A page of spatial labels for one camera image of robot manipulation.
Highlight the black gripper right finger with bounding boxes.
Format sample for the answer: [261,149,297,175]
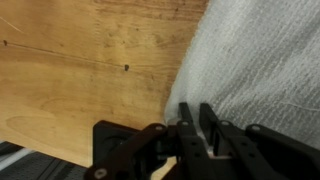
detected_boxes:
[199,103,280,180]

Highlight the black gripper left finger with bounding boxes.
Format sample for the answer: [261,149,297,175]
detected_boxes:
[177,102,216,180]

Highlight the white cloth towel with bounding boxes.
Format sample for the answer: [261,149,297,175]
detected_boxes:
[164,0,320,149]

